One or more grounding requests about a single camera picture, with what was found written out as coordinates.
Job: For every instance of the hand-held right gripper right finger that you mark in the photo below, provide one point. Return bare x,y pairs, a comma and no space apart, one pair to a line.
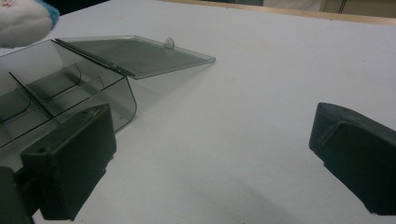
355,155

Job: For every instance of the smoky transparent plastic storage box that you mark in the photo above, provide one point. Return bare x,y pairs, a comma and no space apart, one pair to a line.
77,77

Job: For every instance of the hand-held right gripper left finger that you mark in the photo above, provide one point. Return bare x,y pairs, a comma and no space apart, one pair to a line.
70,165

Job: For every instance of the white and blue plush toy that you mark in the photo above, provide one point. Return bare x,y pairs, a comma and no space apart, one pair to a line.
21,21

